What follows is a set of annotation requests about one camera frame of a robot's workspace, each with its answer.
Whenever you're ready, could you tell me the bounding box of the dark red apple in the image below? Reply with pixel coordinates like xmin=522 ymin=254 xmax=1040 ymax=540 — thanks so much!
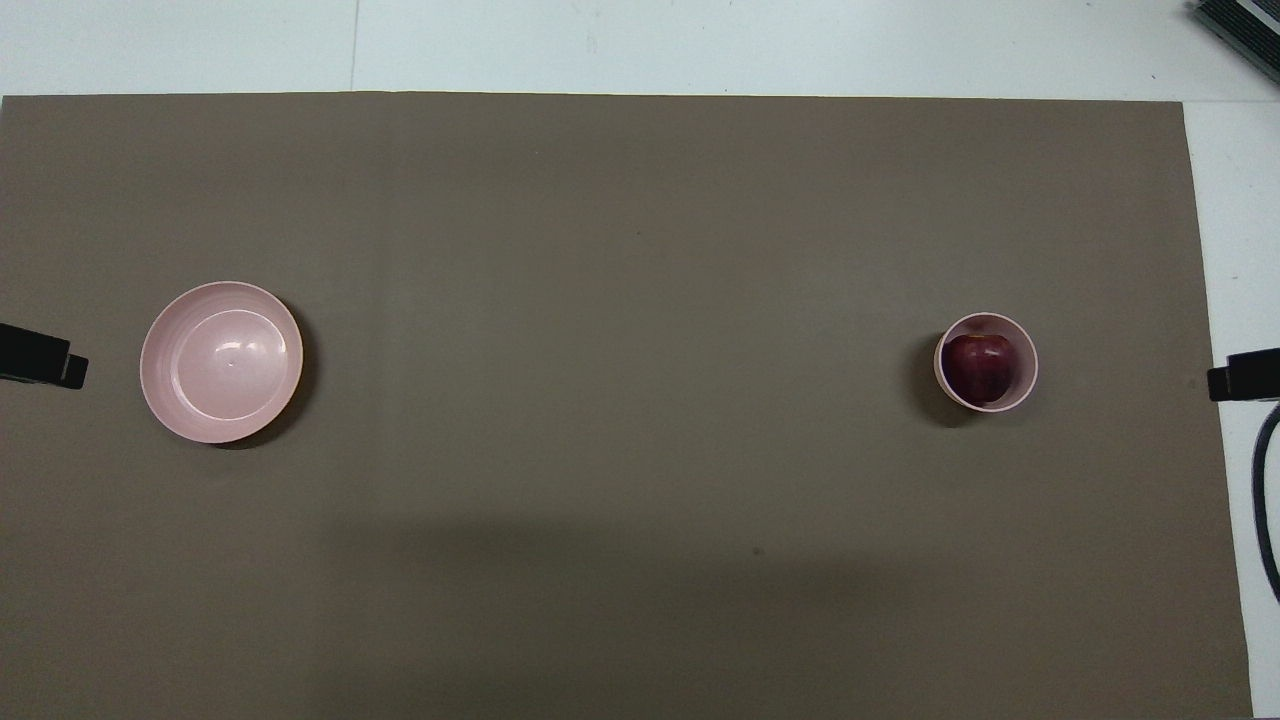
xmin=945 ymin=333 xmax=1020 ymax=405

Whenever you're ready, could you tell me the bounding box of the pink plate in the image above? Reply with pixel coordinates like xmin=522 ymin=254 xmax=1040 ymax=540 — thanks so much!
xmin=139 ymin=281 xmax=304 ymax=445

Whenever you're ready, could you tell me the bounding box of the pink bowl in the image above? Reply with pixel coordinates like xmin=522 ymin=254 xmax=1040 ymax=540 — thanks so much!
xmin=934 ymin=312 xmax=1040 ymax=415

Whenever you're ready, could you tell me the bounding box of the dark ribbed device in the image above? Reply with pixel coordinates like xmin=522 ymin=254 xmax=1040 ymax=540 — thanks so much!
xmin=1190 ymin=0 xmax=1280 ymax=57

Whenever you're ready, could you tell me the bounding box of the brown table mat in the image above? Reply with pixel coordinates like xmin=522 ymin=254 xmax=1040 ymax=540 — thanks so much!
xmin=0 ymin=92 xmax=1254 ymax=720

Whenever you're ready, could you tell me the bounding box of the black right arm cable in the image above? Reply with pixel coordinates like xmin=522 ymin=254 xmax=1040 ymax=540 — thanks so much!
xmin=1251 ymin=400 xmax=1280 ymax=607

